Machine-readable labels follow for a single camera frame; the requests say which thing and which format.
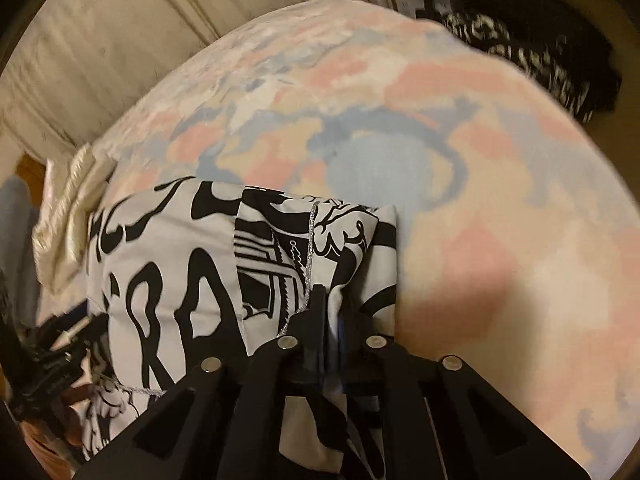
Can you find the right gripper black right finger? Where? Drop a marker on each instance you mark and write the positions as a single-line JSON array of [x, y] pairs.
[[415, 418]]

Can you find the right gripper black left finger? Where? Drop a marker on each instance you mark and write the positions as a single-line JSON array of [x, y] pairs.
[[223, 423]]

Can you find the black white graffiti print garment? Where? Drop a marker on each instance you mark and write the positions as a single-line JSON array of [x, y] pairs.
[[193, 269]]

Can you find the black white patterned clothes pile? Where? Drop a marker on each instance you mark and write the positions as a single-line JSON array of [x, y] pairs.
[[548, 40]]

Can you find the grey upholstered chair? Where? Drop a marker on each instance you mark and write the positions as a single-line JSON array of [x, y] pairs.
[[18, 271]]

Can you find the folded white puffer jacket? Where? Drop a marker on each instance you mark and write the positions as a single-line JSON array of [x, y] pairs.
[[73, 187]]

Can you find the pastel tie-dye bed blanket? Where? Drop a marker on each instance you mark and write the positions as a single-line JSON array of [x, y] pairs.
[[517, 242]]

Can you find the beige curtain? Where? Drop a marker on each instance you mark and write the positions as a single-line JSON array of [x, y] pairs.
[[80, 64]]

